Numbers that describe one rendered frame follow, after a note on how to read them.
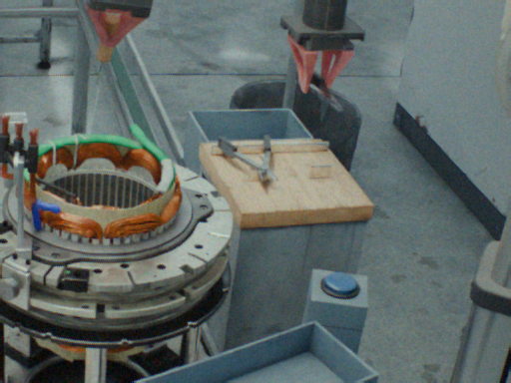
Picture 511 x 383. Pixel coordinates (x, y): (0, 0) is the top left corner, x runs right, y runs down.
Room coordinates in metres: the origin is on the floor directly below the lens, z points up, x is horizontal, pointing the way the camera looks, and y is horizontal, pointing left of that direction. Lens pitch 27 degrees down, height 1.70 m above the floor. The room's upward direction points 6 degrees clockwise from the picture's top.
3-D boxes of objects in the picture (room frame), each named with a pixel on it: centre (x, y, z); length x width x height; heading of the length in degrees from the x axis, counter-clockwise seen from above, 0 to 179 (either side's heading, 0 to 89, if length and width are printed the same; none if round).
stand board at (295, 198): (1.24, -0.13, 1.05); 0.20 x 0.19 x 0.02; 18
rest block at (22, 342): (1.11, 0.20, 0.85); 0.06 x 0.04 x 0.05; 147
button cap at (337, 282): (1.01, -0.20, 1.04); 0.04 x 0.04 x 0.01
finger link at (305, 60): (1.27, -0.16, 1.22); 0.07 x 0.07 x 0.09; 18
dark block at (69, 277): (0.89, 0.11, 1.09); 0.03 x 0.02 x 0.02; 92
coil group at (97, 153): (1.11, 0.11, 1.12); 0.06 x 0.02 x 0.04; 105
